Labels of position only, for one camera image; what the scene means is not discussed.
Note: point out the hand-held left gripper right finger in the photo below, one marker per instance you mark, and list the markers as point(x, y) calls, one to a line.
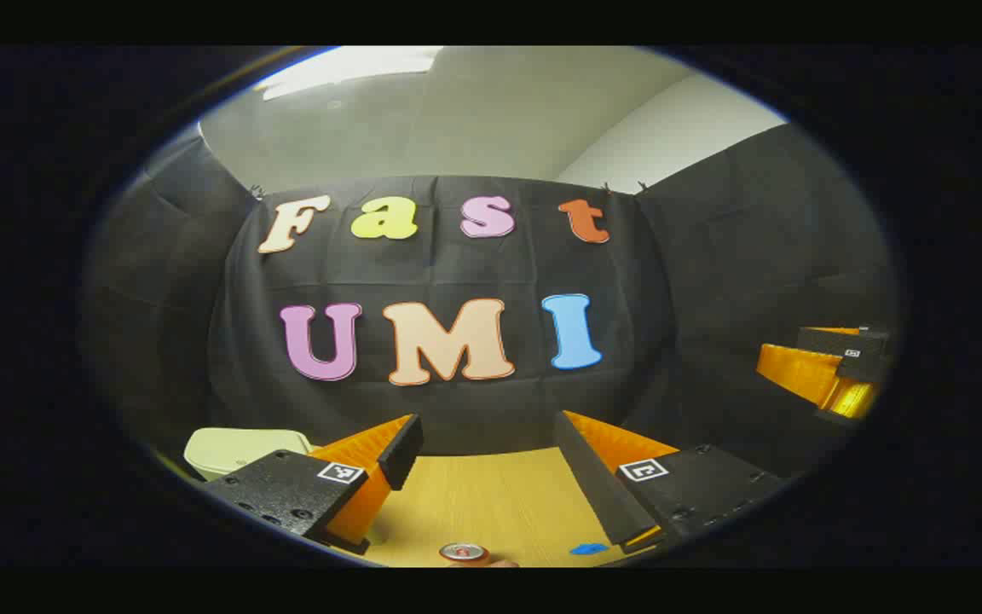
point(589, 473)

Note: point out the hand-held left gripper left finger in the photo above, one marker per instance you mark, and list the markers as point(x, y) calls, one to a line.
point(401, 448)

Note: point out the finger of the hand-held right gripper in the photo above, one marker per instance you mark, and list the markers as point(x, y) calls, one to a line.
point(798, 371)
point(840, 338)

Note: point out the blue paper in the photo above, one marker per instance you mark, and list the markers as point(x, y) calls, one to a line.
point(589, 548)

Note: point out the red pop can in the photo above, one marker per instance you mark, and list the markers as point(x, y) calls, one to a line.
point(464, 553)

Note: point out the pale green desktop garbage bin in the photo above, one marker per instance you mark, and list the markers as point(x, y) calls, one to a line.
point(235, 448)

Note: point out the wooden desktop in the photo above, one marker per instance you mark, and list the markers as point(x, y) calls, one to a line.
point(491, 503)

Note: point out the black backdrop cloth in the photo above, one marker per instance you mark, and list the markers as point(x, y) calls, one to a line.
point(457, 273)

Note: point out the ceiling light panel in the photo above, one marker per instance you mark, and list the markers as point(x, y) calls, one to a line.
point(346, 68)

